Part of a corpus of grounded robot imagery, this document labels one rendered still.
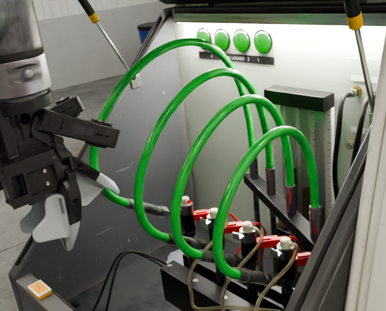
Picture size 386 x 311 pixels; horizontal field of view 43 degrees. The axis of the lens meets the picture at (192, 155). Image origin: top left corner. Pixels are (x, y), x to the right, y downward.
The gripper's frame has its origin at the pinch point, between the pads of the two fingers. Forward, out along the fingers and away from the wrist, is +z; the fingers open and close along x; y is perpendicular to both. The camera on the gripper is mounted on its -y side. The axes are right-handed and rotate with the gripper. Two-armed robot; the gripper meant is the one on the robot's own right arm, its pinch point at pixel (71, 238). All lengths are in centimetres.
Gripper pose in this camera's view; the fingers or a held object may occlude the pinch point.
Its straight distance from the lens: 67.0
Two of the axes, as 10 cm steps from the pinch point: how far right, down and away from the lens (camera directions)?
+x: 6.7, 2.1, -7.1
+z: 1.1, 9.2, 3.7
